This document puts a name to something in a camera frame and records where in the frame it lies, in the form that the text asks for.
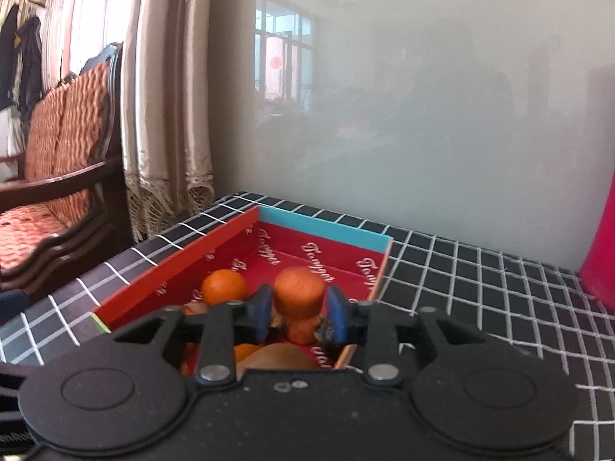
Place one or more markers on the orange tangerine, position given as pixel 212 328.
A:
pixel 302 331
pixel 223 288
pixel 241 353

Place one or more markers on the wooden sofa with orange cushions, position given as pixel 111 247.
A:
pixel 62 153

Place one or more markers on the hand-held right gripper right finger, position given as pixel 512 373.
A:
pixel 336 317

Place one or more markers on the dark hanging jacket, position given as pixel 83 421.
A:
pixel 7 67
pixel 30 62

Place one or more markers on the pink thermos jug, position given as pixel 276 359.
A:
pixel 600 259

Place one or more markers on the beige embroidered curtain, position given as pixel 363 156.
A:
pixel 163 105

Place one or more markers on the blue cloth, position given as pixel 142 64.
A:
pixel 98 57

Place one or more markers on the red cardboard box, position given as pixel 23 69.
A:
pixel 307 245

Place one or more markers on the brown kiwi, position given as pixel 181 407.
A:
pixel 278 358

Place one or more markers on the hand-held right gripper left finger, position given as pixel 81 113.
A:
pixel 262 314

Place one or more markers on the black checkered tablecloth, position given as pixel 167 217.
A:
pixel 480 278

